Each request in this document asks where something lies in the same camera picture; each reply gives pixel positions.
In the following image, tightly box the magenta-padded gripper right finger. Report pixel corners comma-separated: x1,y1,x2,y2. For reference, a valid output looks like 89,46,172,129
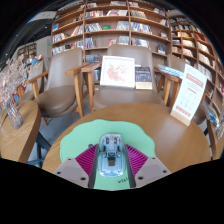
123,143,172,188

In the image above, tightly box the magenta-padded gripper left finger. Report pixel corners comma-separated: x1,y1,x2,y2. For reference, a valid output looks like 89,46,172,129
53,143,100,189

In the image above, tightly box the transparent light blue computer mouse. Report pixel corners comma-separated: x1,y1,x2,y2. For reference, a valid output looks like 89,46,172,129
97,133,127,178

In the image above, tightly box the mint green wavy mouse pad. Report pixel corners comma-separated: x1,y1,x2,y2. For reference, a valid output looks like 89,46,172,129
59,119,157,191

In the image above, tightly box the round wooden side table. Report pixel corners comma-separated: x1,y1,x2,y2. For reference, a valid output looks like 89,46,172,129
206,119,224,160
0,100,43,164

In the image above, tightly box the brown padded wooden armchair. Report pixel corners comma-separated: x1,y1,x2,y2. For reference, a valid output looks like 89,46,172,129
163,54,209,126
79,44,169,113
14,47,87,127

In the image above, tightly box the glass vase with dried flowers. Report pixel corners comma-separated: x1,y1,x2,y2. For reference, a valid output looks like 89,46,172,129
0,54,34,130

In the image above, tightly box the stack of colourful magazines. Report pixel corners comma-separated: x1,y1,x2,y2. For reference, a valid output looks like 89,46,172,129
203,99,224,141

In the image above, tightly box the white sign on wooden base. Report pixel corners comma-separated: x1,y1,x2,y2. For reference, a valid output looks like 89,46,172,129
169,63,208,127

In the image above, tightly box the dark blue book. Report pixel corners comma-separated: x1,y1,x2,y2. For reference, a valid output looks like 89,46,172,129
134,65,153,91

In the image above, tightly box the white framed floral picture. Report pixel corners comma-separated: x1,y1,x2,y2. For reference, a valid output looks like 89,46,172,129
99,55,136,89

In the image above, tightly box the person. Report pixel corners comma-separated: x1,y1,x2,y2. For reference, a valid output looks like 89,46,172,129
28,53,40,66

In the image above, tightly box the small distant wooden bookshelf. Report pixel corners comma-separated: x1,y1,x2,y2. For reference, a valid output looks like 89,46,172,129
16,42,38,61

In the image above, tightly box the curved wooden bookshelf unit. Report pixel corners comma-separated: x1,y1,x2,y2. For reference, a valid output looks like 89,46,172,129
168,14,224,101

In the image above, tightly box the tall wooden bookshelf unit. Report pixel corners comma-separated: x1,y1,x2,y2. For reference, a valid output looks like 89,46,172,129
49,0,171,65

